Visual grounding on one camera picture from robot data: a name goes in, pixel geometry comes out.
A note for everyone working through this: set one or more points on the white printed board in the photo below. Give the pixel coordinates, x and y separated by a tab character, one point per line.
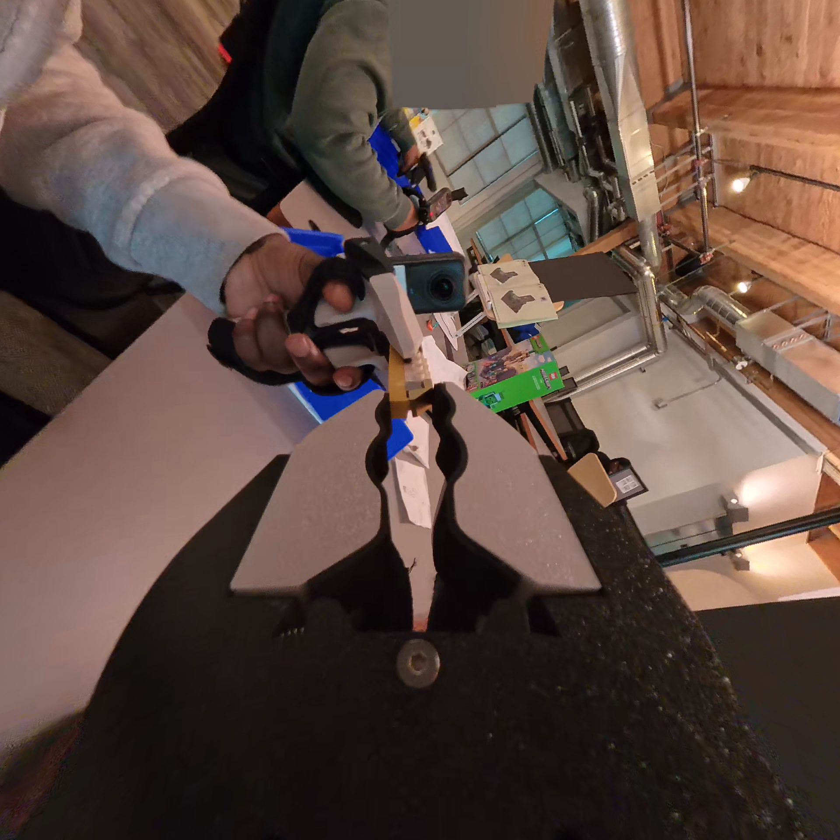
512	295

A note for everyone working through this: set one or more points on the blue plastic bin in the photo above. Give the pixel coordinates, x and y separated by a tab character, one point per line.
328	400
387	145

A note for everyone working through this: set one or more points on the metal ventilation duct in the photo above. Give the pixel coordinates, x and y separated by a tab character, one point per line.
617	105

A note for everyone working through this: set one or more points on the green cardboard box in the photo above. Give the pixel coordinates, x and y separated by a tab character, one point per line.
519	374

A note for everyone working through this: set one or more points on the white yellow brick strip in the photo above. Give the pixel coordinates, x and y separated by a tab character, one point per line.
404	378

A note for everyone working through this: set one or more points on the dark flat panel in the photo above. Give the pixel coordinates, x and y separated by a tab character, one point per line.
578	276

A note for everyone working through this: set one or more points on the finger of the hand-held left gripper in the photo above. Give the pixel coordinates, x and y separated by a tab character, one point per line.
414	486
446	365

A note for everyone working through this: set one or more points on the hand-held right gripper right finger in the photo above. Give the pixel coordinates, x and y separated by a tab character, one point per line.
519	519

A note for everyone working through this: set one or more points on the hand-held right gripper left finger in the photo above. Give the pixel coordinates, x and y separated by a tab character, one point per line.
315	519

